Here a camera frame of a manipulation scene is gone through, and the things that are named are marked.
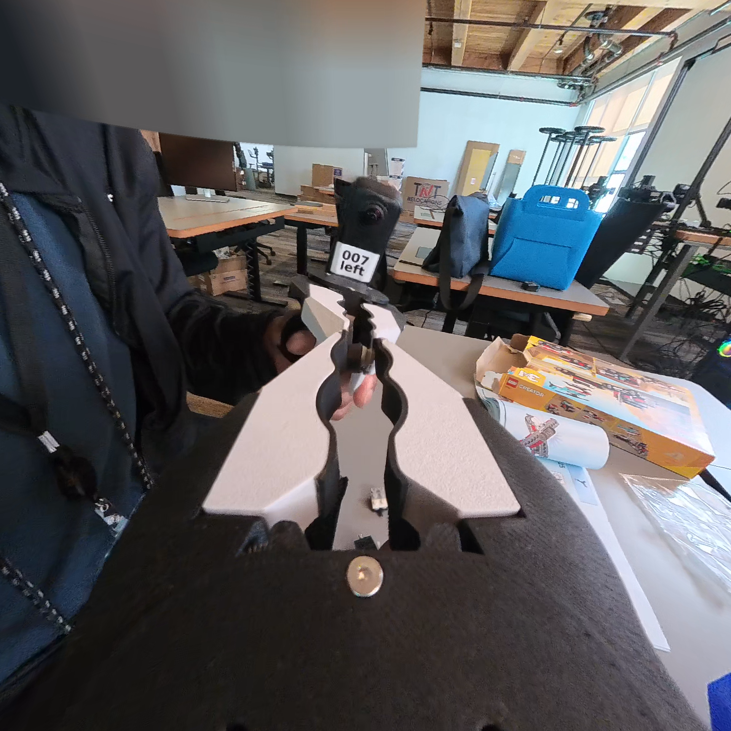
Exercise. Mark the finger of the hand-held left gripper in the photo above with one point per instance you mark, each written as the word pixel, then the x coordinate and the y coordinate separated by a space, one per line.
pixel 322 311
pixel 388 325

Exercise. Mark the blue felt tote bag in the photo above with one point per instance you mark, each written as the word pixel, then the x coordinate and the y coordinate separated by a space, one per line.
pixel 542 251

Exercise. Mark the small grey toy piece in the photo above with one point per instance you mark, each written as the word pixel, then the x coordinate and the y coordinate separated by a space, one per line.
pixel 378 498

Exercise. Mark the computer case with rainbow fans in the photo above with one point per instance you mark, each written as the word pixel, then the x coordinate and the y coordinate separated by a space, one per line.
pixel 714 371

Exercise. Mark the tall office window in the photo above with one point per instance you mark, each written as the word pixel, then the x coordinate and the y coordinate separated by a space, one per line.
pixel 628 114

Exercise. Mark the group of black bar stools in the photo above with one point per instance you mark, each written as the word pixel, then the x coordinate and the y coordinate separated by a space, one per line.
pixel 582 130

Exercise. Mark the wooden office desk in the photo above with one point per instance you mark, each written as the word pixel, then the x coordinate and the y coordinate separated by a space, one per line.
pixel 228 211

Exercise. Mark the dark monitor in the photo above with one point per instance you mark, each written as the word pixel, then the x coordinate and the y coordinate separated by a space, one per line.
pixel 197 163

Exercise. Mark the yellow toy brick box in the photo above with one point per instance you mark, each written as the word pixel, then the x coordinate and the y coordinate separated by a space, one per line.
pixel 628 434

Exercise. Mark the clear plastic bag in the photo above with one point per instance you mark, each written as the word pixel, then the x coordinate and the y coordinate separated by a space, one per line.
pixel 685 525

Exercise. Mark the navy backpack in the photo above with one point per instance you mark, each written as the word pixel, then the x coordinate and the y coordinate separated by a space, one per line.
pixel 457 240

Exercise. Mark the standing desk with equipment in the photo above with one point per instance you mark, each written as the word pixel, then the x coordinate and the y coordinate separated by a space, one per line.
pixel 702 237

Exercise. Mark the person's left hand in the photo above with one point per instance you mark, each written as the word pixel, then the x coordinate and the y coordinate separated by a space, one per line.
pixel 300 345

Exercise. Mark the grey office desk wood edge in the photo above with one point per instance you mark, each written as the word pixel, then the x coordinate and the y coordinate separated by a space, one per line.
pixel 565 297

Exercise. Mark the blue plastic bin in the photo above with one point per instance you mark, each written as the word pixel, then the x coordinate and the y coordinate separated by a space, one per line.
pixel 720 705

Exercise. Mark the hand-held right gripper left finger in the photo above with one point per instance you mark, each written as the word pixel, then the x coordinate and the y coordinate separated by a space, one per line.
pixel 274 451

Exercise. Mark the small black toy tyre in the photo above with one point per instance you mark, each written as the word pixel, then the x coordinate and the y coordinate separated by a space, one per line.
pixel 351 357

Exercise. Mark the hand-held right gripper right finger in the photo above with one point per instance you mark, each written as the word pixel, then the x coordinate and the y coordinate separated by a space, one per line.
pixel 451 451

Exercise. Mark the toy instruction booklet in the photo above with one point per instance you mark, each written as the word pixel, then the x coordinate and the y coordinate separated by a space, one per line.
pixel 571 442

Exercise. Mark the brown cardboard box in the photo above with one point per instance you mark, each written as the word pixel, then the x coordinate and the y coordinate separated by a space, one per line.
pixel 222 277
pixel 325 174

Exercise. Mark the printed cardboard moving box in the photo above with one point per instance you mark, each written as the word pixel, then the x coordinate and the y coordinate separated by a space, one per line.
pixel 425 194

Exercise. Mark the person's left forearm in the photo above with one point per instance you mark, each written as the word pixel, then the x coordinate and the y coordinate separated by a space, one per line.
pixel 228 348

